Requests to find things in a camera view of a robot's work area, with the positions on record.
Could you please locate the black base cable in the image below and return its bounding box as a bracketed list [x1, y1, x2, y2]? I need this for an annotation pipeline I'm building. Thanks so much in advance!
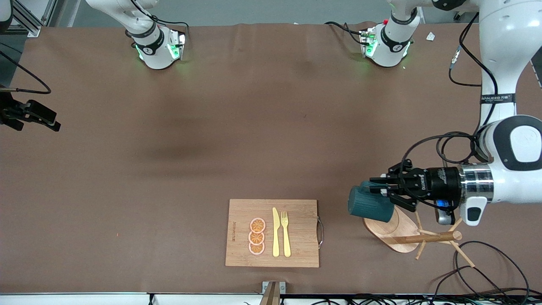
[325, 21, 365, 45]
[127, 0, 190, 41]

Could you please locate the black looped cable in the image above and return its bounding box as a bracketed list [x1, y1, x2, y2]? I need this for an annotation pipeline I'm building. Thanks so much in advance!
[454, 241, 531, 299]

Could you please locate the black thin cable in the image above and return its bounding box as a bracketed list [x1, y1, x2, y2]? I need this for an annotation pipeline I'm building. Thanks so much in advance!
[431, 266, 513, 305]

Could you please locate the wooden mug rack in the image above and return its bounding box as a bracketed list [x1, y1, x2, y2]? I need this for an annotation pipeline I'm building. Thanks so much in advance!
[363, 208, 476, 268]

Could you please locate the black right base cable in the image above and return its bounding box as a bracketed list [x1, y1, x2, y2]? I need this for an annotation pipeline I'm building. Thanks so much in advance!
[127, 0, 190, 41]

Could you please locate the yellow plastic fork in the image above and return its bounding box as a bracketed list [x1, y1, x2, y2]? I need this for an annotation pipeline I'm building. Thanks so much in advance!
[281, 211, 292, 258]

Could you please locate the teal mug with yellow inside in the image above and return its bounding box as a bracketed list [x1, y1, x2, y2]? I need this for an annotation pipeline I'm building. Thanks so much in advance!
[348, 181, 396, 224]

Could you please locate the metal bracket with brown post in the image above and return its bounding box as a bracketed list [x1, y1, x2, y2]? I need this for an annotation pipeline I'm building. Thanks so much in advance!
[262, 281, 286, 305]

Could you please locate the aluminium frame profile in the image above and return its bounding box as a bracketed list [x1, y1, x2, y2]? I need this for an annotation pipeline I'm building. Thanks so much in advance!
[11, 0, 58, 38]

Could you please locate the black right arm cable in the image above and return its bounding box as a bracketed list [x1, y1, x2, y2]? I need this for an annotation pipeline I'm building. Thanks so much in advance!
[0, 50, 52, 95]

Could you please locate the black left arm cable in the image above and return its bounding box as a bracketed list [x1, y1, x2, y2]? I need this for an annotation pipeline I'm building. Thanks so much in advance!
[399, 12, 515, 212]

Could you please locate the brown table cover sheet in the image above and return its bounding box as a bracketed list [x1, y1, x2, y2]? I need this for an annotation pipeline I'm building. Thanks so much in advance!
[0, 21, 542, 295]

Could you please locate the bamboo cutting board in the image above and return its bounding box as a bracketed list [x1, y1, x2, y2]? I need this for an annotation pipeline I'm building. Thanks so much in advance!
[225, 199, 324, 268]

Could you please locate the black left base cable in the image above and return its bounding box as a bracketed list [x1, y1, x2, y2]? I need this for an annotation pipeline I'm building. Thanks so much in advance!
[325, 21, 365, 45]

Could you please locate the yellow plastic knife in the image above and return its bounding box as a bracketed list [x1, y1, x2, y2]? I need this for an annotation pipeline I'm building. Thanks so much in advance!
[272, 207, 280, 258]

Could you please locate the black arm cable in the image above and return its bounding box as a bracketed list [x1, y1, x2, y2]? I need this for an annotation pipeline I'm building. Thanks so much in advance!
[0, 50, 52, 95]
[399, 12, 515, 212]

